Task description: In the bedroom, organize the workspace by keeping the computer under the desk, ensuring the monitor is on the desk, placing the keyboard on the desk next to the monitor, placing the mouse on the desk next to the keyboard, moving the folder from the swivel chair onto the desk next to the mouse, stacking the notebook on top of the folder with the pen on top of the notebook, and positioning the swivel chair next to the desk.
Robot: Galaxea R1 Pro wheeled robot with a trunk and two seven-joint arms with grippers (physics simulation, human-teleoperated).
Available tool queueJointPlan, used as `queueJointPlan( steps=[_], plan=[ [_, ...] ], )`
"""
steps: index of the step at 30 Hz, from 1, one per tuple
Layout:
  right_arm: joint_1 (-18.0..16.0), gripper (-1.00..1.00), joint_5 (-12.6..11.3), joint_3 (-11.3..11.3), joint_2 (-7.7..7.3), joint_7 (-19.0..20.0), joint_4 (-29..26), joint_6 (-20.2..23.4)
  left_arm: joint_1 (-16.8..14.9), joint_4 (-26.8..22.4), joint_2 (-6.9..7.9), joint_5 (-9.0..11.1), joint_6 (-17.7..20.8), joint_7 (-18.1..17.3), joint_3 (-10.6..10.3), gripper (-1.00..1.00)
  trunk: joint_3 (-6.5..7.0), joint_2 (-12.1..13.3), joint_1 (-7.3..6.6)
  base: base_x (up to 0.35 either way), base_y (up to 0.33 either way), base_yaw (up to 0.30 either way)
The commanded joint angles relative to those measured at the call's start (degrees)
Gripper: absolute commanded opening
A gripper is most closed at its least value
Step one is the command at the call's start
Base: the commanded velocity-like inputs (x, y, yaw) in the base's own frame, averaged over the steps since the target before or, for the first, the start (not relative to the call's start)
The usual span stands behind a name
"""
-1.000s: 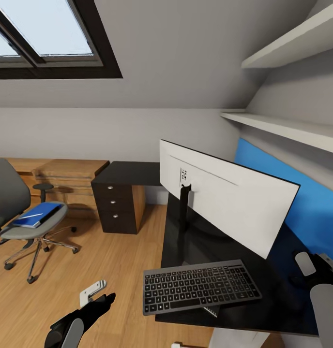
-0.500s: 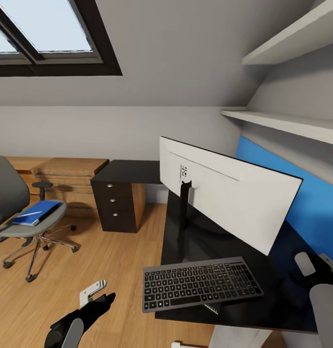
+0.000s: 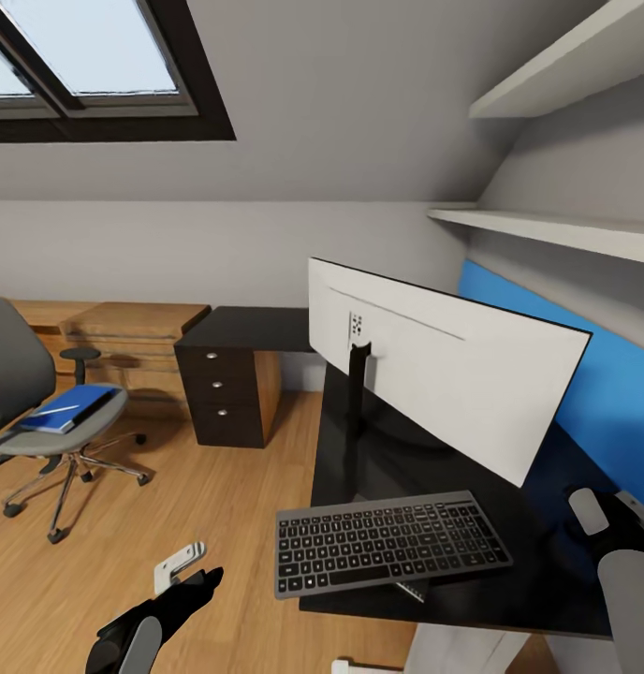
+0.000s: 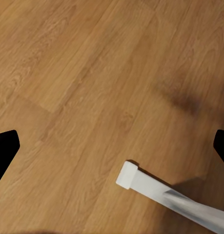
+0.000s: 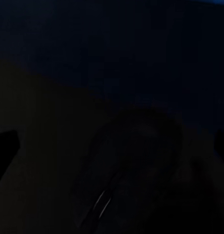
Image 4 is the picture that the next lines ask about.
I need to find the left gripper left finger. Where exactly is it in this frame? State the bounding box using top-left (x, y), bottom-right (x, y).
top-left (0, 130), bottom-right (20, 179)

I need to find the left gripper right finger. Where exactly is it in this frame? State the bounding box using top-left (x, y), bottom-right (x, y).
top-left (213, 130), bottom-right (224, 161)

